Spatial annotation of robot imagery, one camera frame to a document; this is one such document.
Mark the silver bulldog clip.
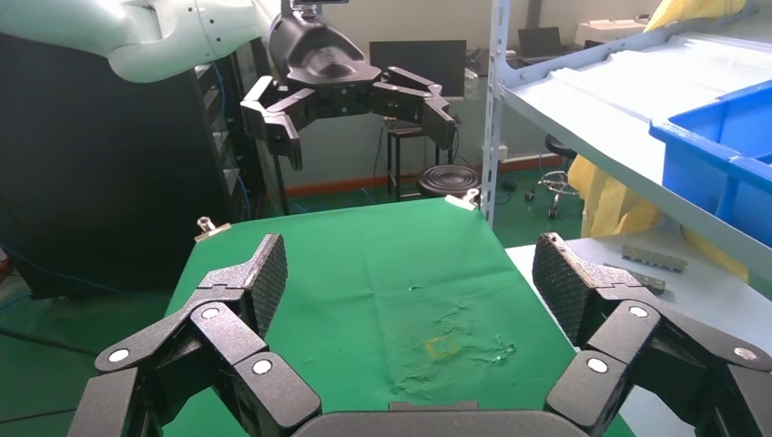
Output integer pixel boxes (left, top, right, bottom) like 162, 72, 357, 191
194, 216, 233, 244
444, 188, 482, 212

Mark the white box device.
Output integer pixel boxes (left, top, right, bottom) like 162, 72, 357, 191
575, 17, 651, 48

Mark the dark laptop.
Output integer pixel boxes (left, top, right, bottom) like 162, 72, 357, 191
517, 26, 565, 60

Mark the black ribbed round stool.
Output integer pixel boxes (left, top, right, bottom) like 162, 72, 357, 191
416, 164, 483, 200

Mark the grey metal connector strip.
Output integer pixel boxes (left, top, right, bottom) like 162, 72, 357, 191
621, 244, 689, 272
603, 263, 667, 297

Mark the green table cloth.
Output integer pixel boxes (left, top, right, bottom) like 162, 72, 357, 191
162, 198, 635, 437

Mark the white ribbed shelf panel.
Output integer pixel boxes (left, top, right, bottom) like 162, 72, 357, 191
513, 33, 772, 260

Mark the grey metal shelf rack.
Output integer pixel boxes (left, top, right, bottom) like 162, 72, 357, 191
482, 0, 772, 285

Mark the black metal stand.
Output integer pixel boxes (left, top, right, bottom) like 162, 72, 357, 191
383, 117, 454, 201

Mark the blue plastic bin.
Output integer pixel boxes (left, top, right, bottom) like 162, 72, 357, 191
648, 78, 772, 249

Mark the black monitor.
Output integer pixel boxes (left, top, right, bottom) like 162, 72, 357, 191
369, 39, 469, 101

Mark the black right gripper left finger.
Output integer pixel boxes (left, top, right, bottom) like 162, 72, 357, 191
66, 233, 324, 437

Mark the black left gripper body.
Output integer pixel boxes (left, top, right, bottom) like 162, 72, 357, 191
268, 12, 384, 118

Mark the yellow fabric bundle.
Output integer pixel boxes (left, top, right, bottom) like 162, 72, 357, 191
566, 0, 752, 285

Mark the stool with caster wheels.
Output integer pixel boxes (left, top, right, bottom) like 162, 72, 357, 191
523, 133, 582, 221

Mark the yellow square marking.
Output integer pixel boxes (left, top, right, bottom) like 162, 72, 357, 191
424, 337, 462, 361

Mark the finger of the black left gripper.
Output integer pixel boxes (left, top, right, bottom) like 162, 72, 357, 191
239, 75, 318, 172
368, 65, 458, 152

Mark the black cabinet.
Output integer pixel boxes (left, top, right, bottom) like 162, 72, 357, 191
0, 33, 258, 301

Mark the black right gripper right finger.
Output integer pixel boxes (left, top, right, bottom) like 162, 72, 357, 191
530, 231, 772, 437

